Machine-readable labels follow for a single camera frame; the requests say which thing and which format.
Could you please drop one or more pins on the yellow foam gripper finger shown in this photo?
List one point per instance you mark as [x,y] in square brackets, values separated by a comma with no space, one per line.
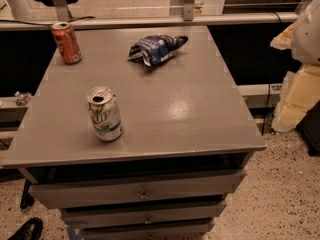
[301,90]

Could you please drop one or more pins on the blue chip bag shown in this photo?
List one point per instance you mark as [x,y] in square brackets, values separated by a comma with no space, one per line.
[156,49]

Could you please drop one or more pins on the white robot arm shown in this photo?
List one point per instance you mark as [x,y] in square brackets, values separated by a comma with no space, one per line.
[311,14]

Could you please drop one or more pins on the grey drawer cabinet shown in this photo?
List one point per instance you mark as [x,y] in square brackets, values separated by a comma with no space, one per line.
[185,116]

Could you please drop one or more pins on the bottom grey drawer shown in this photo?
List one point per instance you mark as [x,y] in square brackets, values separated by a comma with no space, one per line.
[148,232]

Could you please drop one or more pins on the grey drawer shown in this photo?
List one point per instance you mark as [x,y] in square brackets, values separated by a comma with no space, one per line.
[144,215]
[148,232]
[137,189]

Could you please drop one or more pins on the green white 7up can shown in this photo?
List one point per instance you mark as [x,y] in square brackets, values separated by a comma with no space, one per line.
[102,106]

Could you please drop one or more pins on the middle grey drawer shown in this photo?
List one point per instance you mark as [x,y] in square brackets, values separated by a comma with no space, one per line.
[144,215]

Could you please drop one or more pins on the orange soda can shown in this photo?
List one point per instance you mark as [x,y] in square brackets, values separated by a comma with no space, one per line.
[66,41]

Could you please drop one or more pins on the crumpled foil wrapper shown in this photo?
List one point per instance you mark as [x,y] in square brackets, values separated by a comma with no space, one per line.
[22,99]

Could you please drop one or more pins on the top grey drawer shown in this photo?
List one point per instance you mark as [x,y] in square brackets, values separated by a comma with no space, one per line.
[137,189]

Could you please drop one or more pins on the black leather shoe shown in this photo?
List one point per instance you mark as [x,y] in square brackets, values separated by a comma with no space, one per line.
[30,230]

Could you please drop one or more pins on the white pipe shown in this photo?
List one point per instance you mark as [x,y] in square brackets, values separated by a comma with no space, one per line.
[20,9]

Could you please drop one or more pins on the grey metal rail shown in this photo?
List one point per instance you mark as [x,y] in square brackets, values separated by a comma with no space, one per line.
[88,22]

